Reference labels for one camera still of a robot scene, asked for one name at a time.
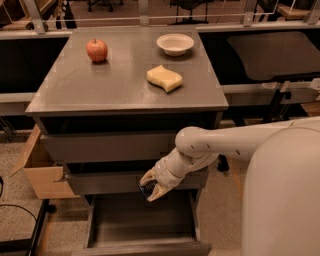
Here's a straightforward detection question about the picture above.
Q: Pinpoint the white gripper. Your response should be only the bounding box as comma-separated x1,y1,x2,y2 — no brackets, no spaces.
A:
139,157,184,202

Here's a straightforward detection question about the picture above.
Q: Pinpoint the dark blue rxbar wrapper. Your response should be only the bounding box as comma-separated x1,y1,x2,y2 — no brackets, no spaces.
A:
138,180,158,201

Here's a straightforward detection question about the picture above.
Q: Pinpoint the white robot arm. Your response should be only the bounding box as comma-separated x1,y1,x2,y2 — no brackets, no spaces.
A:
139,117,320,256

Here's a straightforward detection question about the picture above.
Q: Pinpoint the open bottom drawer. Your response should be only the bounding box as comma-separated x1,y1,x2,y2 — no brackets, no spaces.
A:
72,190,211,256

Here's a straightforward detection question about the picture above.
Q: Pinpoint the grey drawer cabinet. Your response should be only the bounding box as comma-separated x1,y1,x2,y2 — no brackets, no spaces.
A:
26,26,228,198

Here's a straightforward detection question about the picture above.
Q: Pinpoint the yellow sponge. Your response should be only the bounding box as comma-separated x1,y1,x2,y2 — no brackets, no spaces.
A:
147,65,182,93

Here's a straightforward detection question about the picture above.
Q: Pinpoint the cardboard box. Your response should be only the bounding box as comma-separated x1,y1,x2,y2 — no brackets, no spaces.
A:
10,125,78,199

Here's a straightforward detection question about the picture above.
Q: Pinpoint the white bowl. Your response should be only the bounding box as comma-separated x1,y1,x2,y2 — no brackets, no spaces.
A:
156,33,194,57

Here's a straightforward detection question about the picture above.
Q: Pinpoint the red apple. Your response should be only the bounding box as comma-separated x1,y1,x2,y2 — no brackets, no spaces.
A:
86,39,108,62

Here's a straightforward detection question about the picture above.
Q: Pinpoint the metal railing fence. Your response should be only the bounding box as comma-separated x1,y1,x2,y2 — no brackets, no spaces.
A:
0,0,320,39

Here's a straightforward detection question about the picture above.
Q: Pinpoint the black cable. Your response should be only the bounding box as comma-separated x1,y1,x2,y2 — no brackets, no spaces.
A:
0,175,38,224

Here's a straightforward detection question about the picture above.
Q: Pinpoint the black table with frame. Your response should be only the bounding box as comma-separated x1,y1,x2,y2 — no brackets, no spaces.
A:
199,28,320,126

